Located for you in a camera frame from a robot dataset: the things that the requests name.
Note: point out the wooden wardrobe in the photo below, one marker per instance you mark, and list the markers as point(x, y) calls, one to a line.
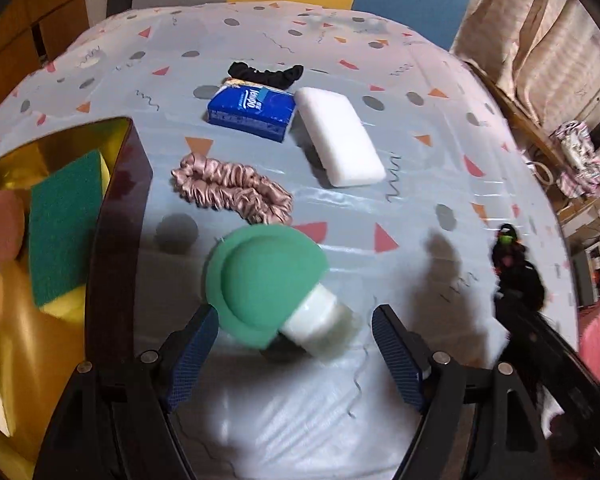
point(30, 20)

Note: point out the black scrunchie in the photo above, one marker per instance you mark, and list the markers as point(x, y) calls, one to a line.
point(265, 76)

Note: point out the white sponge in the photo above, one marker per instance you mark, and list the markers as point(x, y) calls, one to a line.
point(335, 135)

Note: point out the gold metal tray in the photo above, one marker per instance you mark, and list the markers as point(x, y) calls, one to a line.
point(45, 350)

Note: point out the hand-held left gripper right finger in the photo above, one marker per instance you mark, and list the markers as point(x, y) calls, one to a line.
point(397, 355)

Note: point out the green cap white jar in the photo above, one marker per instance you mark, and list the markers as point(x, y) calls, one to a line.
point(265, 280)

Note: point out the blue tissue pack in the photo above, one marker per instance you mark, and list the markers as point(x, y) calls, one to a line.
point(250, 110)

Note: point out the brown powder puff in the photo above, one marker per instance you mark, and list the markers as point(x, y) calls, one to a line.
point(5, 227)

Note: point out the pile of clothes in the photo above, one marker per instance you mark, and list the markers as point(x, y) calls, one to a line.
point(580, 155)

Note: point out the pink satin scrunchie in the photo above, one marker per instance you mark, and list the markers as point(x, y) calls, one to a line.
point(220, 185)

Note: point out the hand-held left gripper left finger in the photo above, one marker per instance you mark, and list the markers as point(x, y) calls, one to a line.
point(195, 350)

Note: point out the yellow green scouring sponge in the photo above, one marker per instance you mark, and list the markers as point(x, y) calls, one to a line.
point(65, 230)

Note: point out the printed beige curtain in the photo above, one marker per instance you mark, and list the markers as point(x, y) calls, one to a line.
point(540, 35)

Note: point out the wooden side table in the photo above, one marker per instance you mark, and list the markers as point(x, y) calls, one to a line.
point(517, 110)

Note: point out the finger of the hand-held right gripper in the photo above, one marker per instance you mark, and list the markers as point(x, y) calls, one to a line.
point(555, 350)

